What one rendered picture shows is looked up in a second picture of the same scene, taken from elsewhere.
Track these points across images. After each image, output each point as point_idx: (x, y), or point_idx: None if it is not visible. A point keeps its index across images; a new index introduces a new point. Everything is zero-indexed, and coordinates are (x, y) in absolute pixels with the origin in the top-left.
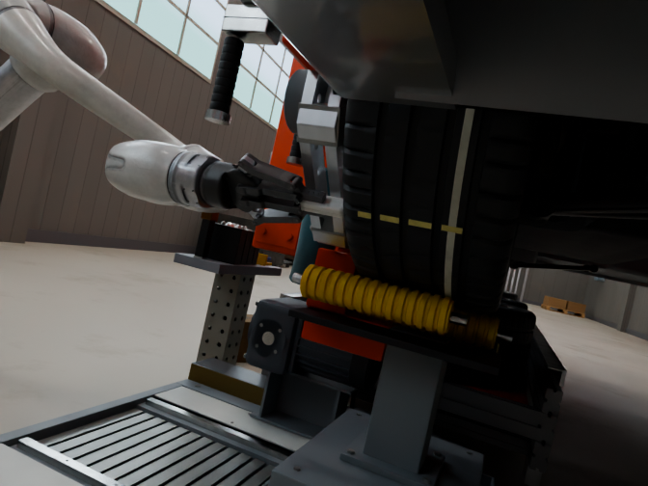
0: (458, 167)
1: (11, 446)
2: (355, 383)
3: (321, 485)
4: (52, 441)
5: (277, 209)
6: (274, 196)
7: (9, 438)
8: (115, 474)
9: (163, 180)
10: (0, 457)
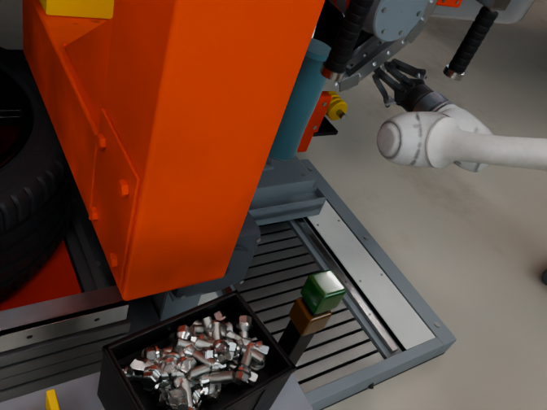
0: None
1: (399, 352)
2: None
3: (299, 164)
4: (373, 357)
5: (388, 85)
6: (396, 79)
7: (404, 352)
8: (339, 303)
9: None
10: (404, 332)
